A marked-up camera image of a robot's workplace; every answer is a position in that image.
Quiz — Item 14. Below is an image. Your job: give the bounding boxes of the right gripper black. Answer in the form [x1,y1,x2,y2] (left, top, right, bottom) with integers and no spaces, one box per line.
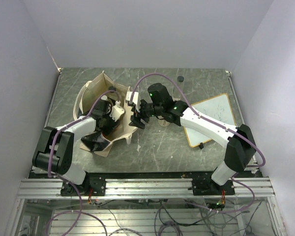
[129,99,164,129]

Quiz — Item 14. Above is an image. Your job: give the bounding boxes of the cream canvas tote bag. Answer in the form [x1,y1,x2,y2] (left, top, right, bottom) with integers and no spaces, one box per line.
[73,72,137,157]

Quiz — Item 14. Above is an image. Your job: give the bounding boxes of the clear square bottle black cap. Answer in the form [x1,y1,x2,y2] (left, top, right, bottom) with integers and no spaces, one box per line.
[109,86,116,91]

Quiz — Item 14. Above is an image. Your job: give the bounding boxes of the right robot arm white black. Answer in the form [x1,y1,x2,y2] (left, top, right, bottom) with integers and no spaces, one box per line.
[126,83,256,195]

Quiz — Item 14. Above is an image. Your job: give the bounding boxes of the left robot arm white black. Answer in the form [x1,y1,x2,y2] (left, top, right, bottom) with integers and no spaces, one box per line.
[32,100,125,195]

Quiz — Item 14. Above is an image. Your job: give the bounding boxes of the beige round lotion bottle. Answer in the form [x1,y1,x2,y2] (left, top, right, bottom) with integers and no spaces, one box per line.
[158,118,171,127]

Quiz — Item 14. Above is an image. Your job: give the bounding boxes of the yellow-framed whiteboard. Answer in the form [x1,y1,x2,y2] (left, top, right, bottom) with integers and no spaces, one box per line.
[184,93,237,148]

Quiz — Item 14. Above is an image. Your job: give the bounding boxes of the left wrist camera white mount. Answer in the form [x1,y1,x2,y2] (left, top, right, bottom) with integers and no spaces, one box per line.
[109,101,125,121]

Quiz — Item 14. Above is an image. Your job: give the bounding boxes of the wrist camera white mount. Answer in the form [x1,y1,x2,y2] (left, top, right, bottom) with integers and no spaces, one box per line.
[109,101,125,121]
[126,91,141,112]

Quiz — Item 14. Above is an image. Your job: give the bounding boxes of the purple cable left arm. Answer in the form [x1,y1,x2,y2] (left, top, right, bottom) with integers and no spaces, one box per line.
[44,89,121,236]

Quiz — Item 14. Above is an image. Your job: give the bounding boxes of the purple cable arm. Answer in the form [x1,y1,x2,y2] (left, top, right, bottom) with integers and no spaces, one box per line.
[130,73,266,214]
[44,89,121,236]

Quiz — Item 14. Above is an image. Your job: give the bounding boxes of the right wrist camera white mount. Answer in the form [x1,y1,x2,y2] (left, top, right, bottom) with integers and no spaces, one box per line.
[126,91,141,112]

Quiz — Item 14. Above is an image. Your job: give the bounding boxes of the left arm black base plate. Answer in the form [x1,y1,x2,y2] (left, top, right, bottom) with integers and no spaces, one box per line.
[60,178,106,197]

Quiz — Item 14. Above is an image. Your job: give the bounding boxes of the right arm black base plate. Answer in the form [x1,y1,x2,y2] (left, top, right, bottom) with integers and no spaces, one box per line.
[191,179,235,196]

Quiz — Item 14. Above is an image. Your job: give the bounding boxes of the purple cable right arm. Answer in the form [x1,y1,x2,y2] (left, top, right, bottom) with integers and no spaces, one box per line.
[130,73,266,214]

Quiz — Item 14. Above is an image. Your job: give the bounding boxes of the aluminium rail frame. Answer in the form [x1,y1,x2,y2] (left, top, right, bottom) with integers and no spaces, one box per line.
[17,177,275,200]

